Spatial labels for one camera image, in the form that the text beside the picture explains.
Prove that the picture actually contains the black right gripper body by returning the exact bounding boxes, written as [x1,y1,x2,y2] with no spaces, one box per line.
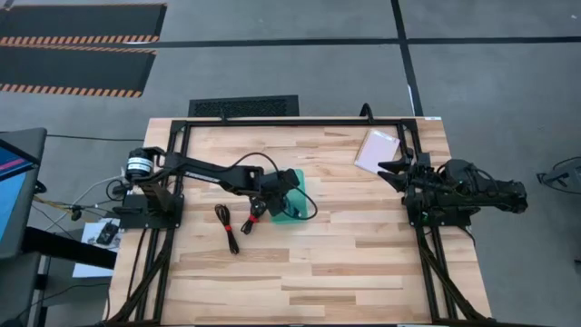
[401,163,440,199]

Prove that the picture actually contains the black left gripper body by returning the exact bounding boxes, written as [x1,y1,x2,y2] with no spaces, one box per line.
[261,168,301,203]

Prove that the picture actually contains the black cable with red tie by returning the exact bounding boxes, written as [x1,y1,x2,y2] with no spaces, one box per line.
[239,195,270,236]
[213,203,241,255]

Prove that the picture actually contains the teal plastic bin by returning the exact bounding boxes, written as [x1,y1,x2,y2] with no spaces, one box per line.
[265,168,309,224]

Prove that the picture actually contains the black floor vent grate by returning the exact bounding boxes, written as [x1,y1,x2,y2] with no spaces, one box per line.
[188,94,300,118]

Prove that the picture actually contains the small black device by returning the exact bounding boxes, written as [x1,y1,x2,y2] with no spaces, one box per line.
[95,221,120,247]

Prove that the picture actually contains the white paper sheets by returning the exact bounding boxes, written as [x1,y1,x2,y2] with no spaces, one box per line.
[72,217,123,279]

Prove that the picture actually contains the black hazard-striped floor mat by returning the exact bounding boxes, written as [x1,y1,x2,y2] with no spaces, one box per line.
[0,44,158,99]
[0,3,168,46]

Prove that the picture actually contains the monitor with blue screen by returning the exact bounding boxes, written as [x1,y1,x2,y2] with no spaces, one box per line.
[0,127,49,261]

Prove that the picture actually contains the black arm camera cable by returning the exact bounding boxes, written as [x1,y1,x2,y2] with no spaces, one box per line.
[224,151,320,223]

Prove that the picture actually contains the black aluminium table frame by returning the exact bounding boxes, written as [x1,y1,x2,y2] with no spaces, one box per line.
[103,116,494,327]

